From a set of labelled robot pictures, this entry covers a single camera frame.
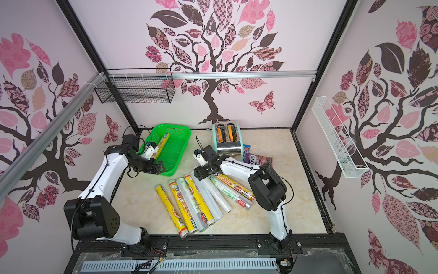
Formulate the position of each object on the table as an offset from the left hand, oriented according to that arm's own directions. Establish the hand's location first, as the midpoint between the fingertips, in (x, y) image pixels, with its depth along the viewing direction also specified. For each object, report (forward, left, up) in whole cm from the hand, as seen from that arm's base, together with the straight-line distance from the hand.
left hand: (154, 172), depth 82 cm
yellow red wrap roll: (-3, -41, -11) cm, 43 cm away
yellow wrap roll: (-24, -16, -11) cm, 31 cm away
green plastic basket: (+23, 0, -16) cm, 28 cm away
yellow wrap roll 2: (-23, -19, -11) cm, 32 cm away
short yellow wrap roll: (+27, +5, -11) cm, 30 cm away
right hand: (+4, -22, -8) cm, 23 cm away
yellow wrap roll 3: (-14, -24, -10) cm, 30 cm away
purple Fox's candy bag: (+15, -55, -11) cm, 58 cm away
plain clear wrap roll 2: (-10, -34, -11) cm, 37 cm away
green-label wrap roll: (-7, -39, -10) cm, 41 cm away
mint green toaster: (+17, -37, +4) cm, 41 cm away
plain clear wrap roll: (-8, -28, -11) cm, 31 cm away
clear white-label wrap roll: (-18, -22, -11) cm, 30 cm away
